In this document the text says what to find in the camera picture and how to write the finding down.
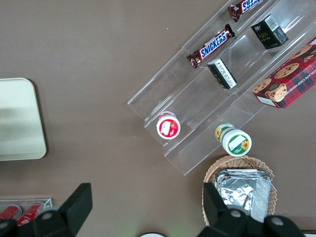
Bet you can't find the red lid yogurt cup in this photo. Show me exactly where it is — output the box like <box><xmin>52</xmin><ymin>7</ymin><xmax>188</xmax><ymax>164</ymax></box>
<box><xmin>156</xmin><ymin>111</ymin><xmax>182</xmax><ymax>140</ymax></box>

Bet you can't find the red plaid cookie box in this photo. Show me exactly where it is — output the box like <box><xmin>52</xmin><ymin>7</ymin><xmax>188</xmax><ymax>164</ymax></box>
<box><xmin>252</xmin><ymin>37</ymin><xmax>316</xmax><ymax>110</ymax></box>

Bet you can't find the clear acrylic bottle rack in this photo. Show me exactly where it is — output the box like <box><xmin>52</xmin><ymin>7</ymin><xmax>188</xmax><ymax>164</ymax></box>
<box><xmin>0</xmin><ymin>197</ymin><xmax>54</xmax><ymax>224</ymax></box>

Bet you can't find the clear acrylic step display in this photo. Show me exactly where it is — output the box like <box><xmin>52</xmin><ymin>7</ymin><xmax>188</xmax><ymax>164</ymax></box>
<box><xmin>126</xmin><ymin>0</ymin><xmax>316</xmax><ymax>177</ymax></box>

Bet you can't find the light wicker basket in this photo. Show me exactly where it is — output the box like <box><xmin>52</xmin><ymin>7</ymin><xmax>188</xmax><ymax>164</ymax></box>
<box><xmin>202</xmin><ymin>155</ymin><xmax>278</xmax><ymax>227</ymax></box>

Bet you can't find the red cola bottle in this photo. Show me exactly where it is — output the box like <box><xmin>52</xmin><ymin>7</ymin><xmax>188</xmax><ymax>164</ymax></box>
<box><xmin>0</xmin><ymin>204</ymin><xmax>23</xmax><ymax>222</ymax></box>
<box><xmin>16</xmin><ymin>202</ymin><xmax>46</xmax><ymax>227</ymax></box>

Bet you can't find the stack of foil containers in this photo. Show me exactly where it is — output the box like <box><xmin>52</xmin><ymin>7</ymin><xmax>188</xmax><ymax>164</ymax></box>
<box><xmin>214</xmin><ymin>168</ymin><xmax>274</xmax><ymax>224</ymax></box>

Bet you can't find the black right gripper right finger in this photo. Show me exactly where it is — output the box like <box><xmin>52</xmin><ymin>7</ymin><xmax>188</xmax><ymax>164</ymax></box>
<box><xmin>198</xmin><ymin>182</ymin><xmax>306</xmax><ymax>237</ymax></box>

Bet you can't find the green lid yogurt cup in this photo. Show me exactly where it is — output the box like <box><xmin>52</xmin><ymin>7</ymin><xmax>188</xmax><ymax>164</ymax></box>
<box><xmin>214</xmin><ymin>123</ymin><xmax>253</xmax><ymax>158</ymax></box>

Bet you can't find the Snickers bar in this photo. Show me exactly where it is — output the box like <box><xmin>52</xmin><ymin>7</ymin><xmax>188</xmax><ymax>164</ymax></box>
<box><xmin>186</xmin><ymin>23</ymin><xmax>236</xmax><ymax>70</ymax></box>
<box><xmin>227</xmin><ymin>0</ymin><xmax>264</xmax><ymax>23</ymax></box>

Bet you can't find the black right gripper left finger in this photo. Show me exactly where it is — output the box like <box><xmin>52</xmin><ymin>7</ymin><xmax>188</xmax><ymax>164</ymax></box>
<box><xmin>0</xmin><ymin>182</ymin><xmax>93</xmax><ymax>237</ymax></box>

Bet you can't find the small black box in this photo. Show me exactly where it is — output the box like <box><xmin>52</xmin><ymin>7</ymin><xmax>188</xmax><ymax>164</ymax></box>
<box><xmin>207</xmin><ymin>58</ymin><xmax>238</xmax><ymax>90</ymax></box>
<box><xmin>250</xmin><ymin>13</ymin><xmax>290</xmax><ymax>50</ymax></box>

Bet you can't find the beige plastic tray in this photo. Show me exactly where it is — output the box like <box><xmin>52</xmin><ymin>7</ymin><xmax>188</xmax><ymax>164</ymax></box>
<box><xmin>0</xmin><ymin>77</ymin><xmax>47</xmax><ymax>162</ymax></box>

